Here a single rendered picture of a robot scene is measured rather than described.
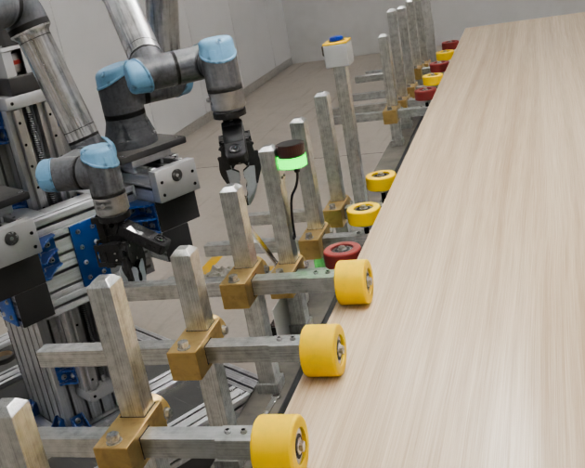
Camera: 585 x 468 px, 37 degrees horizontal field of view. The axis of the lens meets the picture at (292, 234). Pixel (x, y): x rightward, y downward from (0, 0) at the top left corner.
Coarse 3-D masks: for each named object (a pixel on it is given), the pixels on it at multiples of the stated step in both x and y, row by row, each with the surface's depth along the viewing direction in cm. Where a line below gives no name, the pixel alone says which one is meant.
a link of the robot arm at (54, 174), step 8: (72, 152) 195; (48, 160) 192; (56, 160) 191; (64, 160) 190; (72, 160) 189; (40, 168) 191; (48, 168) 190; (56, 168) 190; (64, 168) 189; (72, 168) 188; (40, 176) 191; (48, 176) 190; (56, 176) 190; (64, 176) 189; (72, 176) 188; (40, 184) 192; (48, 184) 191; (56, 184) 190; (64, 184) 190; (72, 184) 189
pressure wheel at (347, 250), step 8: (328, 248) 183; (336, 248) 183; (344, 248) 182; (352, 248) 182; (360, 248) 181; (328, 256) 180; (336, 256) 179; (344, 256) 178; (352, 256) 179; (328, 264) 181
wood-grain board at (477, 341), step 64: (448, 64) 356; (512, 64) 334; (576, 64) 314; (448, 128) 261; (512, 128) 249; (576, 128) 238; (448, 192) 206; (512, 192) 198; (576, 192) 191; (384, 256) 175; (448, 256) 170; (512, 256) 165; (576, 256) 160; (384, 320) 149; (448, 320) 145; (512, 320) 141; (576, 320) 137; (320, 384) 132; (384, 384) 129; (448, 384) 126; (512, 384) 123; (576, 384) 120; (320, 448) 116; (384, 448) 114; (448, 448) 111; (512, 448) 109; (576, 448) 107
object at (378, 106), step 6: (378, 102) 349; (384, 102) 347; (408, 102) 343; (414, 102) 343; (420, 102) 342; (336, 108) 353; (354, 108) 350; (360, 108) 349; (366, 108) 349; (372, 108) 348; (378, 108) 347; (336, 114) 353
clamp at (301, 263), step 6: (300, 258) 191; (282, 264) 189; (288, 264) 189; (294, 264) 188; (300, 264) 190; (306, 264) 193; (288, 270) 185; (294, 270) 186; (270, 294) 185; (276, 294) 184; (282, 294) 184; (288, 294) 184; (294, 294) 185
